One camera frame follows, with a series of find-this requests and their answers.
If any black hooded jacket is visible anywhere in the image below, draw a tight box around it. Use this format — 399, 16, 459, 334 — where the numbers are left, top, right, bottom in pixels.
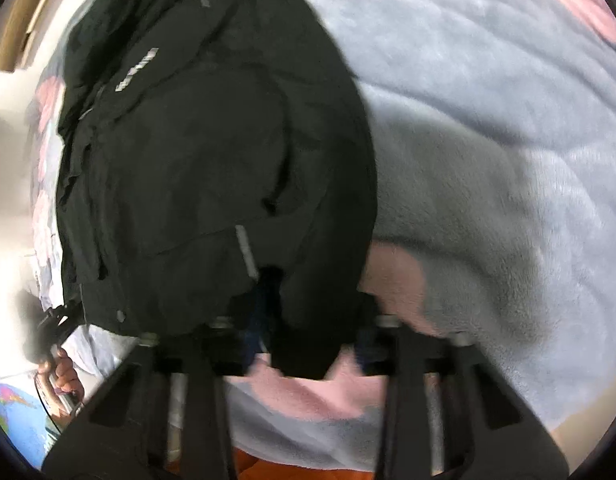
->
54, 0, 379, 381

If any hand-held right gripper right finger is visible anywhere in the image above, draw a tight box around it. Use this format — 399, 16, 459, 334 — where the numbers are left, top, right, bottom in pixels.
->
354, 294, 571, 480

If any black cable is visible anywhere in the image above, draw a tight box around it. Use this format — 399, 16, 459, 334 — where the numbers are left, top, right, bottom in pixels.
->
34, 369, 64, 433

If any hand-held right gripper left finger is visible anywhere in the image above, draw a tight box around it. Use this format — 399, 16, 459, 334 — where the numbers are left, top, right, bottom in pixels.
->
40, 266, 289, 480

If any person's left hand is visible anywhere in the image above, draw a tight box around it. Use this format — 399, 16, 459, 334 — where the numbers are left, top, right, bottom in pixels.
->
37, 347, 85, 396

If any brown striped window blind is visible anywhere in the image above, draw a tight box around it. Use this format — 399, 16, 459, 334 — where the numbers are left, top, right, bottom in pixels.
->
0, 0, 84, 74

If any orange cloth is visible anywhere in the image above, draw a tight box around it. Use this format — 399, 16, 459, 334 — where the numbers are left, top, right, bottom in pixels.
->
163, 446, 389, 480

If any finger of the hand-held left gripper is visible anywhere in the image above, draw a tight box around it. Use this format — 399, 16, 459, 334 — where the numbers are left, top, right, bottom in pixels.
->
40, 302, 86, 347

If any wall map poster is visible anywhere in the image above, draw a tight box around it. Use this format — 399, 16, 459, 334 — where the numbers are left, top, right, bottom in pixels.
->
0, 382, 65, 472

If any grey floral blanket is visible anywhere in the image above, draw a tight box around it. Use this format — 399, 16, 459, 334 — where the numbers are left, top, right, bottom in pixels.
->
30, 0, 616, 468

